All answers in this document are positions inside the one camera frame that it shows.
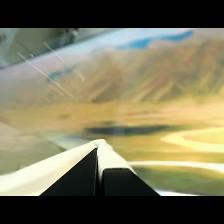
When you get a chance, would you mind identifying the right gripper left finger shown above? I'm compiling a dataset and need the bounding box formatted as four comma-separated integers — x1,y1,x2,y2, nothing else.
40,147,99,197

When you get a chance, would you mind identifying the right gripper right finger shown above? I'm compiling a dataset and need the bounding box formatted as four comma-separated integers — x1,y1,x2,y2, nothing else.
99,167,161,197

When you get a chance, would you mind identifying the cream garment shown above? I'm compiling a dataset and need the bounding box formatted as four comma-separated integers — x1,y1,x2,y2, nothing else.
0,138,141,197

